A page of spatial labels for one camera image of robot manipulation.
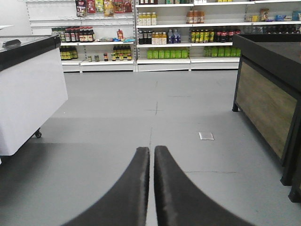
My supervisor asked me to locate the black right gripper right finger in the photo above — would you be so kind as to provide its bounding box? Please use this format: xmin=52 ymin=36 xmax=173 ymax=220
xmin=154 ymin=145 xmax=251 ymax=226

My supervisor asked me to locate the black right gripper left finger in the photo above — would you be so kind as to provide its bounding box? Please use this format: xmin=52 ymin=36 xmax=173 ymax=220
xmin=64 ymin=147 xmax=150 ymax=226

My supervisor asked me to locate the steel floor socket plate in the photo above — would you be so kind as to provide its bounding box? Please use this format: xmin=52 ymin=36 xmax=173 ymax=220
xmin=198 ymin=132 xmax=214 ymax=140

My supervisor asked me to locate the dark wood display stand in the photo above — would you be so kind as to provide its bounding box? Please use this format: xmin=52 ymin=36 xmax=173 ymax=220
xmin=232 ymin=34 xmax=301 ymax=202

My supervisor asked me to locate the far white chest freezer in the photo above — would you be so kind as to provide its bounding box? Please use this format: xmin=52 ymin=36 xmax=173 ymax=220
xmin=0 ymin=35 xmax=68 ymax=156

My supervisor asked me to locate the white supermarket shelf unit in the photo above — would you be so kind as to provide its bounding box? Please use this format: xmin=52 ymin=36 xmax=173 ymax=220
xmin=25 ymin=0 xmax=301 ymax=73

